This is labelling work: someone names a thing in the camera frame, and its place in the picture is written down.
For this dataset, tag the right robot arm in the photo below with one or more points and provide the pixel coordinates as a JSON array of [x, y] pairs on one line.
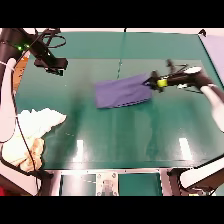
[[200, 175]]

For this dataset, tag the blue T-shirt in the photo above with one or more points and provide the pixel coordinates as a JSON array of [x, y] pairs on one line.
[[121, 91]]

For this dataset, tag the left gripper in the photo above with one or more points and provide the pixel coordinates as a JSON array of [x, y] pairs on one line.
[[51, 65]]

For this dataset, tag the cream garment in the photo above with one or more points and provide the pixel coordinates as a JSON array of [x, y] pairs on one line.
[[18, 150]]

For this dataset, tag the cardboard box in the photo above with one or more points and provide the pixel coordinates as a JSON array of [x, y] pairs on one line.
[[20, 71]]

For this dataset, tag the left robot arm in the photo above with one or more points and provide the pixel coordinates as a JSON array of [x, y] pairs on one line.
[[7, 110]]

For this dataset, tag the red garment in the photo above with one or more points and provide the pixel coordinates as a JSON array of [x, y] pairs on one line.
[[2, 191]]

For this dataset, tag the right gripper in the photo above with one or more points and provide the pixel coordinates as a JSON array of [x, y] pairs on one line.
[[157, 81]]

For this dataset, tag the silver frame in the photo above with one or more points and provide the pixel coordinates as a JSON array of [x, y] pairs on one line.
[[106, 183]]

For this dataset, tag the white garment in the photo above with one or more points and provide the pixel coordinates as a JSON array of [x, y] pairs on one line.
[[36, 121]]

